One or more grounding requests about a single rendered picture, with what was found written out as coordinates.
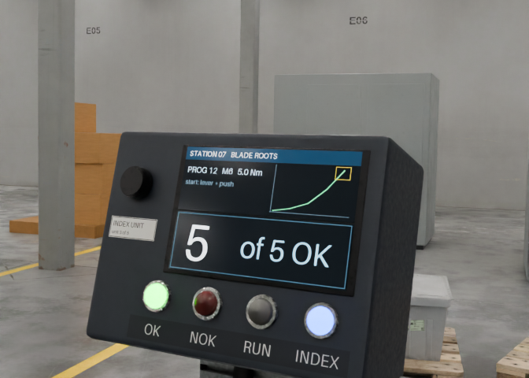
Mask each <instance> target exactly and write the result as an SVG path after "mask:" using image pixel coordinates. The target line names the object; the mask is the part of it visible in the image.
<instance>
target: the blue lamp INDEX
mask: <svg viewBox="0 0 529 378"><path fill-rule="evenodd" d="M304 323H305V328H306V330H307V332H308V333H309V334H310V335H311V336H313V337H315V338H317V339H327V338H329V337H331V336H332V335H334V334H335V332H336V330H337V328H338V314H337V312H336V310H335V309H334V308H333V307H332V306H331V305H329V304H327V303H324V302H320V303H317V304H314V305H312V306H310V307H309V309H308V310H307V311H306V313H305V319H304Z"/></svg>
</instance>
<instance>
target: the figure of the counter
mask: <svg viewBox="0 0 529 378"><path fill-rule="evenodd" d="M227 219H228V215H227V214H223V213H203V212H194V211H183V210H178V211H177V216H176V225H175V231H174V236H173V241H172V249H171V255H170V260H169V265H168V268H169V269H178V270H184V271H191V272H202V273H208V274H215V275H219V272H220V263H221V257H222V251H223V246H224V236H225V230H226V225H227Z"/></svg>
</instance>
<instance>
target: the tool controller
mask: <svg viewBox="0 0 529 378"><path fill-rule="evenodd" d="M423 180H424V170H423V167H422V166H421V165H420V164H419V163H418V162H416V161H415V160H414V159H413V158H412V157H411V156H410V155H409V154H407V153H406V152H405V151H404V150H403V149H402V148H401V147H400V146H399V145H398V144H397V143H396V142H395V141H394V140H393V139H391V138H390V137H387V136H385V135H305V134H260V133H215V132H123V133H122V135H121V136H120V144H119V149H118V153H117V162H116V166H115V171H114V175H113V184H112V188H111V193H110V198H109V206H108V210H107V215H106V220H105V228H104V233H103V237H102V246H101V250H100V255H99V259H98V268H97V272H96V277H95V282H94V290H93V295H92V299H91V307H90V312H89V317H88V322H87V335H88V336H89V337H91V338H92V339H99V340H103V341H107V342H111V343H119V344H124V345H128V346H132V347H139V348H143V349H147V350H155V351H160V352H164V353H168V354H175V355H179V356H184V357H189V358H196V359H200V360H204V361H211V362H216V363H221V364H225V365H232V366H234V371H233V377H232V378H253V374H254V370H257V371H261V372H268V373H272V374H276V375H281V376H289V377H293V378H399V377H400V376H403V372H404V364H405V350H406V342H407V334H408V326H409V311H410V303H411V295H412V281H413V273H414V265H415V257H416V242H417V234H418V227H419V219H420V203H421V195H422V188H423ZM178 210H183V211H194V212H203V213H223V214H227V215H228V219H227V225H226V230H225V236H224V246H223V251H222V257H221V263H220V272H219V275H215V274H208V273H202V272H191V271H184V270H178V269H169V268H168V265H169V260H170V255H171V249H172V241H173V236H174V231H175V225H176V216H177V211H178ZM155 280H162V281H164V282H166V284H167V285H169V287H170V290H171V300H170V303H169V304H168V306H167V308H166V309H165V310H163V311H161V312H158V313H155V312H153V311H150V310H149V309H147V308H146V306H145V304H144V301H143V293H144V290H145V288H146V286H147V285H148V284H149V283H150V282H152V281H155ZM204 287H213V288H215V289H217V290H218V291H219V293H220V295H221V298H222V302H223V304H222V309H221V311H220V313H219V315H218V316H217V317H216V318H214V319H212V320H210V321H204V320H202V319H200V318H199V317H197V316H196V315H195V313H194V310H193V306H192V304H193V299H194V296H195V294H196V293H197V292H198V291H199V290H200V289H202V288H204ZM257 295H268V296H270V297H272V298H273V299H274V300H275V302H276V305H277V306H278V317H277V319H276V322H275V323H274V325H273V326H271V327H270V328H267V329H264V330H263V329H257V328H255V327H253V326H252V325H251V324H250V323H249V321H248V320H247V318H246V307H247V305H248V303H249V301H250V299H252V298H253V297H255V296H257ZM320 302H324V303H327V304H329V305H331V306H332V307H333V308H334V309H335V310H336V312H337V314H338V328H337V330H336V332H335V334H334V335H332V336H331V337H329V338H327V339H317V338H315V337H313V336H311V335H310V334H309V333H308V332H307V330H306V328H305V323H304V319H305V313H306V311H307V310H308V309H309V307H310V306H312V305H314V304H317V303H320Z"/></svg>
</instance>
